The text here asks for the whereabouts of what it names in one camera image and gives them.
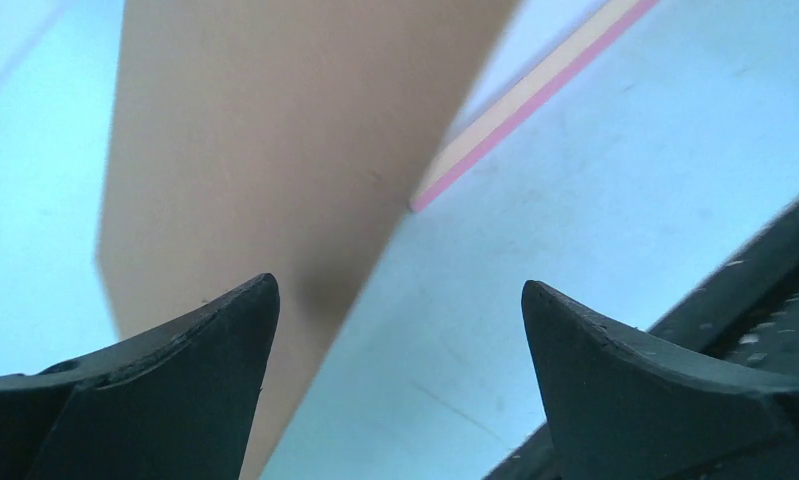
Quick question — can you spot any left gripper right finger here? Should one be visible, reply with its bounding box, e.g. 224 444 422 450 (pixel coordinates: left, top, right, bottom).
521 281 799 479

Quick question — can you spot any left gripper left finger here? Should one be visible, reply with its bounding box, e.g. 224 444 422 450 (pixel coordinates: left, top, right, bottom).
0 273 280 479

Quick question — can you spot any brown backing board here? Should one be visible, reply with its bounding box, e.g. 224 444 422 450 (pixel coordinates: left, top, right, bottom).
97 0 516 479

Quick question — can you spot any pink wooden picture frame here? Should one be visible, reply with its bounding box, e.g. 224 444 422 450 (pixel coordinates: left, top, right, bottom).
409 0 657 212

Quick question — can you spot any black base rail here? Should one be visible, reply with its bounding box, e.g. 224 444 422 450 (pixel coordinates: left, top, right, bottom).
491 200 799 479

